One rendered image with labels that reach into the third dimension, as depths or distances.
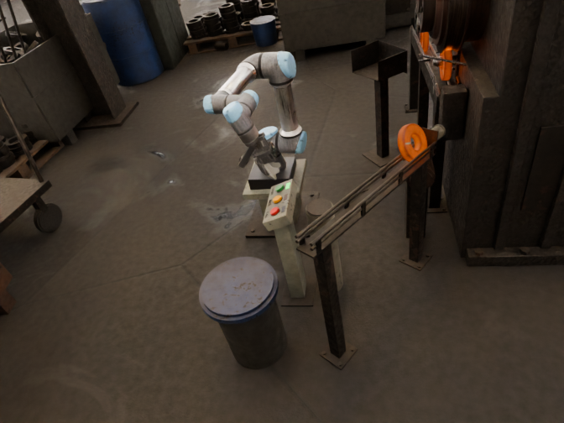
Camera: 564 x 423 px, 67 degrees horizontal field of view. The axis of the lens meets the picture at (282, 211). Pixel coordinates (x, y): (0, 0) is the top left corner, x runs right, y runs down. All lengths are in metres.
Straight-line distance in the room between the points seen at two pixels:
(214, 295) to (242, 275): 0.13
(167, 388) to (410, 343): 1.08
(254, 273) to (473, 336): 0.97
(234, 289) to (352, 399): 0.65
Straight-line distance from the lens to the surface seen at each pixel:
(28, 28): 5.38
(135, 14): 5.08
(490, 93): 1.81
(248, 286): 1.69
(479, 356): 2.00
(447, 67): 2.15
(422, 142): 1.84
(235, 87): 1.86
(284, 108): 2.12
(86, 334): 2.47
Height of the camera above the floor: 1.69
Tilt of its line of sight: 40 degrees down
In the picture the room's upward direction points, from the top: 13 degrees counter-clockwise
